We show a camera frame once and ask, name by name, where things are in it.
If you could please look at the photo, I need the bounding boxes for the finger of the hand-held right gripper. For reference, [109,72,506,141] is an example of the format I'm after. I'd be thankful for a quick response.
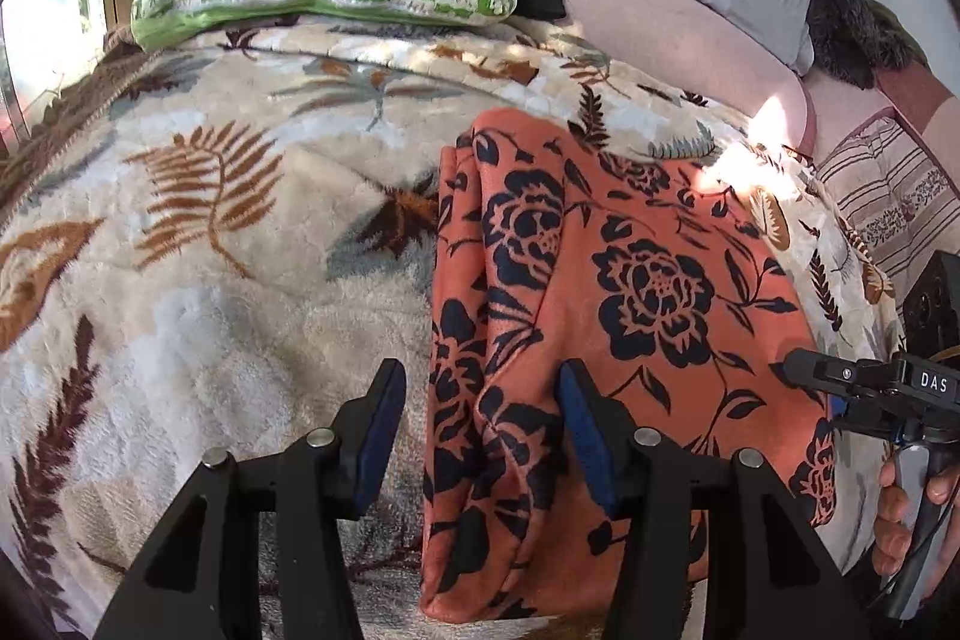
[782,347,905,402]
[829,398,912,438]

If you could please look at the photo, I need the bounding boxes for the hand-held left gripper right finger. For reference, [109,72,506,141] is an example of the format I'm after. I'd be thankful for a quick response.
[559,357,875,640]

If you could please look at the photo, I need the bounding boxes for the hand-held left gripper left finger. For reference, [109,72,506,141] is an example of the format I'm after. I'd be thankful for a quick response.
[94,357,408,640]

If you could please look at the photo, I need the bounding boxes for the orange floral shirt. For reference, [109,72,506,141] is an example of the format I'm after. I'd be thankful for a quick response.
[420,107,837,626]

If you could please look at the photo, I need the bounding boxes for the person's right hand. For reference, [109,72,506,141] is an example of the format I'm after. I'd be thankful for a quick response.
[872,456,960,581]

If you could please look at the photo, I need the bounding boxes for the striped floral quilt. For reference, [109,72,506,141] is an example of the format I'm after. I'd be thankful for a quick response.
[814,111,953,311]

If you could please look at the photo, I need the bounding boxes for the leaf print fleece blanket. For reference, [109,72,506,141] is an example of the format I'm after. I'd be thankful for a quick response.
[0,14,908,640]

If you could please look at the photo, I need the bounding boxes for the pink blanket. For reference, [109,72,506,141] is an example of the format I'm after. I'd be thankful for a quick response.
[802,59,953,169]

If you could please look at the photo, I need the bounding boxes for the olive cloth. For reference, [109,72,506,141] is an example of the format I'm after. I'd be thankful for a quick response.
[870,0,935,67]

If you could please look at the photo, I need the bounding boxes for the dark furry cushion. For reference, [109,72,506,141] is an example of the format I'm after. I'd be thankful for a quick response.
[806,0,912,90]

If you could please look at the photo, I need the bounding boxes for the pink bolster cushion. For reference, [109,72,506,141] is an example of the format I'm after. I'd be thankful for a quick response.
[551,0,818,150]

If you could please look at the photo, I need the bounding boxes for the stained glass door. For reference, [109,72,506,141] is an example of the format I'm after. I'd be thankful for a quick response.
[0,0,128,161]

